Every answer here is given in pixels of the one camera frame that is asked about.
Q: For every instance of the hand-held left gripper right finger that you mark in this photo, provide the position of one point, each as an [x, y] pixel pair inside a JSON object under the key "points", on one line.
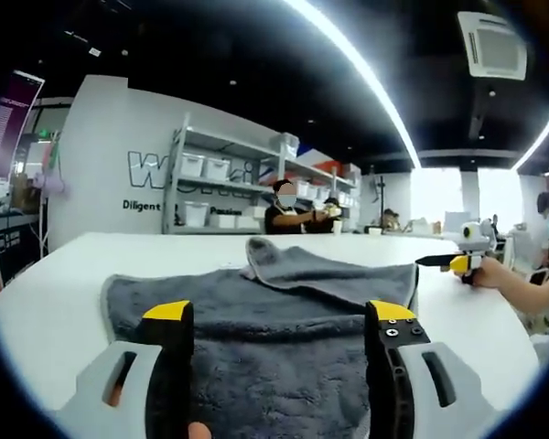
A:
{"points": [[389, 393]]}

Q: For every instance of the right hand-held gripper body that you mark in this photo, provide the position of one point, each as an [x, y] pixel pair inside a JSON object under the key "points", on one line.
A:
{"points": [[478, 242]]}

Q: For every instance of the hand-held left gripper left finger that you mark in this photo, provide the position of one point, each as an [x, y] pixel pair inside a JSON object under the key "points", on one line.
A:
{"points": [[169, 393]]}

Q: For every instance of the grey towel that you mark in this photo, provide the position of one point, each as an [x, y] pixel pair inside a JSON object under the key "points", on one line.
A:
{"points": [[279, 366]]}

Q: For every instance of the person's right hand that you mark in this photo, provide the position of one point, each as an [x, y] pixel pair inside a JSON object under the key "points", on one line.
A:
{"points": [[489, 274]]}

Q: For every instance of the person's left hand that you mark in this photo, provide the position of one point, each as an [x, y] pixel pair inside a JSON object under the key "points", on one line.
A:
{"points": [[199, 432]]}

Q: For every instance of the black tripod stand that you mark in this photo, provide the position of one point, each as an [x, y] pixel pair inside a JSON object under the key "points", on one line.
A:
{"points": [[382, 201]]}

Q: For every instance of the ceiling light strip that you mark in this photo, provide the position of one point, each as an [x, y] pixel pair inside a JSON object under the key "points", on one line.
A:
{"points": [[537, 137], [361, 68]]}

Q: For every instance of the white table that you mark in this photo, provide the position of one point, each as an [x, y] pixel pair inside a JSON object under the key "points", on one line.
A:
{"points": [[50, 320]]}

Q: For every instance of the ceiling air conditioner unit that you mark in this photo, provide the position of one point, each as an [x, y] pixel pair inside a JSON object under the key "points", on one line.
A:
{"points": [[494, 46]]}

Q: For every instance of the black cabinet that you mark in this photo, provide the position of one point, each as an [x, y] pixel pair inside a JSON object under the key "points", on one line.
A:
{"points": [[23, 256]]}

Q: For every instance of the grey metal shelving rack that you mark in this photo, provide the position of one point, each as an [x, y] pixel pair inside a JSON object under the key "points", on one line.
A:
{"points": [[170, 183]]}

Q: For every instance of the group of white storage boxes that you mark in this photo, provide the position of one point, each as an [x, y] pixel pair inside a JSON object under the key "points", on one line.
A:
{"points": [[193, 164]]}

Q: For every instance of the purple rolled mat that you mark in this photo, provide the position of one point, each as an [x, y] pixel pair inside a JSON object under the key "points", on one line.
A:
{"points": [[50, 185]]}

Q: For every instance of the computer monitor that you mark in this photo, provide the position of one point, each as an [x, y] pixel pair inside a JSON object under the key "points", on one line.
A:
{"points": [[9, 123]]}

